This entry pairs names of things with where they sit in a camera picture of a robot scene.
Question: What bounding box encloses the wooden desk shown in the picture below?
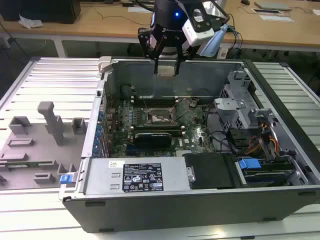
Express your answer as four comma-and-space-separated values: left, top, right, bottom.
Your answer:
0, 0, 320, 59

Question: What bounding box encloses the white paper sheet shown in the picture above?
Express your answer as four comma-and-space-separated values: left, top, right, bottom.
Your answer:
127, 6, 153, 13

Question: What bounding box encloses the green motherboard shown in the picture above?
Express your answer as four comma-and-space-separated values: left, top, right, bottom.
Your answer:
104, 96, 219, 159

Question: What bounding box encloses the blue disk carrier handle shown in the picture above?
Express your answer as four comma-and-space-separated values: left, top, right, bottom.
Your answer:
238, 158, 262, 174

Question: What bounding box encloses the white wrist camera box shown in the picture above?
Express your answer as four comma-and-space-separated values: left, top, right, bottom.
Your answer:
181, 8, 216, 47

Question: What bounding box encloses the black computer box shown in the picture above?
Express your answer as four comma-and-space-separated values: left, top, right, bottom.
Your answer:
0, 0, 82, 25

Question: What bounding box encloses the orange yellow wire bundle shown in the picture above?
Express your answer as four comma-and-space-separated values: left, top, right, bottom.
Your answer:
246, 119, 280, 156

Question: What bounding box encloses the white sheet with dark strip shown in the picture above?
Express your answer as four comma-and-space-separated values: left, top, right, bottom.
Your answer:
251, 7, 284, 15

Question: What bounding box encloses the silver power supply with label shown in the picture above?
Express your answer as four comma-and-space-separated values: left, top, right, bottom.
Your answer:
83, 157, 196, 196

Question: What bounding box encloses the grey case release handle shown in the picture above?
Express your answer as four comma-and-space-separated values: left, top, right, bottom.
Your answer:
97, 56, 114, 74

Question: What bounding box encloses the blue cable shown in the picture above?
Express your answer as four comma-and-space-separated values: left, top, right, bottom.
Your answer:
224, 23, 244, 51

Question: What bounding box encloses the crumpled white paper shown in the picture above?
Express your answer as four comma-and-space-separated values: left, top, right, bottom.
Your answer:
18, 13, 45, 29

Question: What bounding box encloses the thin black desk cable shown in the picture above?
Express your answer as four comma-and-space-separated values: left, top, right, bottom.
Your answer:
81, 1, 154, 26

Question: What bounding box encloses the green RAM stick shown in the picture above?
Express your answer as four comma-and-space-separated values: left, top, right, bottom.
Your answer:
0, 161, 43, 169

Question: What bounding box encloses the black disk drive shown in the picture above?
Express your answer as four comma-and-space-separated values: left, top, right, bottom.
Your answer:
243, 169, 294, 188

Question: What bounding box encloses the pale blue teach pendant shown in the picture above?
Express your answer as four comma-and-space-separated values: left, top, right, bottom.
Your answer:
199, 24, 229, 58

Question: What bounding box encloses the white flat sheet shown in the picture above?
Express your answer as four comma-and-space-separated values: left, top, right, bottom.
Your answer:
259, 14, 295, 23

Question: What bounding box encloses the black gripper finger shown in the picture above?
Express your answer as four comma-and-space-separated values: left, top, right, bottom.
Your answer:
137, 27, 168, 75
174, 36, 196, 76

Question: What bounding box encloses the grey flat laptop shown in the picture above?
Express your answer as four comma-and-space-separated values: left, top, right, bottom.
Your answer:
254, 0, 293, 12

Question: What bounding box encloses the black hanging cable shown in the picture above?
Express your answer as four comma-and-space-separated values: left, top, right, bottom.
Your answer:
223, 12, 239, 55

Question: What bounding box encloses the black graphics card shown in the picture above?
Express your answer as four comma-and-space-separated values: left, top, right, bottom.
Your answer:
134, 131, 174, 151

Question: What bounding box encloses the grey parts rack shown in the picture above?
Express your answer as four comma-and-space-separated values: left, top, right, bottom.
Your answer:
0, 101, 89, 191

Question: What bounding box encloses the black open PC case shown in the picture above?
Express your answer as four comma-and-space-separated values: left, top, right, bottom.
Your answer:
58, 56, 320, 234

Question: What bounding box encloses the CPU socket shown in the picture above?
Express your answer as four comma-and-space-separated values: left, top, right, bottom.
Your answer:
141, 107, 180, 127

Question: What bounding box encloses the black plastic shroud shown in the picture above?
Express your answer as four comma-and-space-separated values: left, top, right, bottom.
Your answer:
183, 152, 241, 190

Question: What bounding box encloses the black internal cable bundle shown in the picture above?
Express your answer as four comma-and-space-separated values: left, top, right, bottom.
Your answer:
205, 104, 241, 156

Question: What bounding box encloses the silver metal drive cage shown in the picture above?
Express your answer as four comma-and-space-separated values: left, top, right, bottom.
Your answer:
213, 70, 254, 129

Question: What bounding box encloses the silver CPU plate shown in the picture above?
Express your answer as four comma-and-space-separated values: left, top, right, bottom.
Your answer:
157, 65, 176, 77

